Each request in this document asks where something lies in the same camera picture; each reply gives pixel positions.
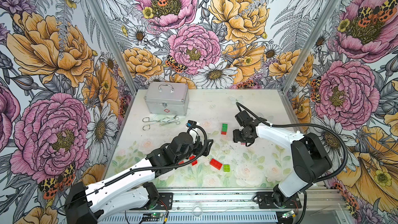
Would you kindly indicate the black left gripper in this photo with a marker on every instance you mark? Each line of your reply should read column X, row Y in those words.
column 198, row 151

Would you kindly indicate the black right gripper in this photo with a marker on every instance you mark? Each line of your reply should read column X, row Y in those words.
column 236, row 135

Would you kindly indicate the dark green lego brick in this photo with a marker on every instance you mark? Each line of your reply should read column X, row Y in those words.
column 224, row 127

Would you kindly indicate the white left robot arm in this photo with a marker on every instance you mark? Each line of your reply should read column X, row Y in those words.
column 133, row 187

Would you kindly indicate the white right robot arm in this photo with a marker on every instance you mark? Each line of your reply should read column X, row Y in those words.
column 309, row 158

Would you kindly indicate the long red lego brick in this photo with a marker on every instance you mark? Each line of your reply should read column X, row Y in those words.
column 216, row 164

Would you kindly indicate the lime green lego brick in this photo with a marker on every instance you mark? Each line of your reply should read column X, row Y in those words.
column 226, row 168

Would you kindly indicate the steel surgical scissors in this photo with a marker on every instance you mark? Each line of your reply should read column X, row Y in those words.
column 164, row 119

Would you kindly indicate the steel forceps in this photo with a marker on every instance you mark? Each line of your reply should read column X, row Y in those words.
column 147, row 126

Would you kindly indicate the silver metal case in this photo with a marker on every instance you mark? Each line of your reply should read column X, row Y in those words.
column 167, row 98

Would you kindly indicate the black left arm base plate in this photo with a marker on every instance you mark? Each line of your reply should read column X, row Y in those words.
column 161, row 201

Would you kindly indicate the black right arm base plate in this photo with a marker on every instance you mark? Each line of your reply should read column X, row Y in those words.
column 267, row 200

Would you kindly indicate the white vented cable duct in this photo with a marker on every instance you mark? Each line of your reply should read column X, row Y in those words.
column 190, row 218

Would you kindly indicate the aluminium front rail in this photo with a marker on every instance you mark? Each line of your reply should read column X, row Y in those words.
column 218, row 199

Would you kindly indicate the aluminium frame post right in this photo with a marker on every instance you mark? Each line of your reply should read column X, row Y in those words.
column 314, row 34

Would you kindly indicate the aluminium frame post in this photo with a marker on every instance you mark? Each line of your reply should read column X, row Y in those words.
column 314, row 34
column 97, row 12

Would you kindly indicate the aluminium frame post left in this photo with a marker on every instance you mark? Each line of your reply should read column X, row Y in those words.
column 97, row 12

